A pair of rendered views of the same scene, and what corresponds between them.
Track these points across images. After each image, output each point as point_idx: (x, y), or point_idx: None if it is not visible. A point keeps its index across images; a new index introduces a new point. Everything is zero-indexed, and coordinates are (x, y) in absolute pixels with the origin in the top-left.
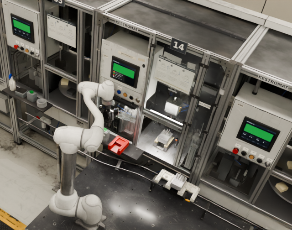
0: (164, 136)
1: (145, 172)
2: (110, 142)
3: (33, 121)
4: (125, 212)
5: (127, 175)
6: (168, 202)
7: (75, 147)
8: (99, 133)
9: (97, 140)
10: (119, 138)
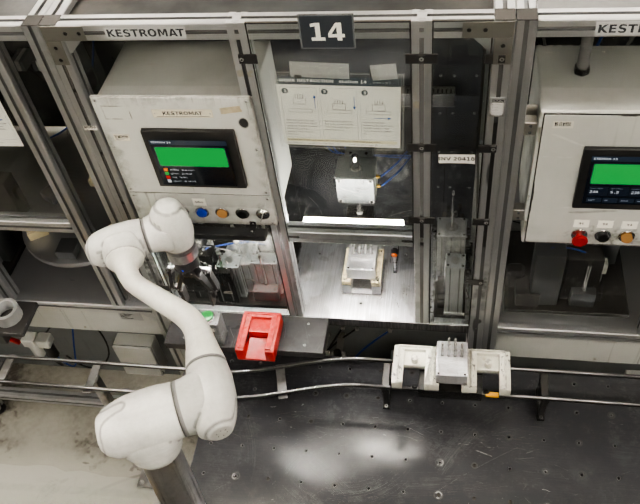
0: (361, 259)
1: (350, 362)
2: (233, 336)
3: (9, 367)
4: (358, 494)
5: (312, 391)
6: (443, 416)
7: (175, 443)
8: (220, 374)
9: (226, 401)
10: (253, 316)
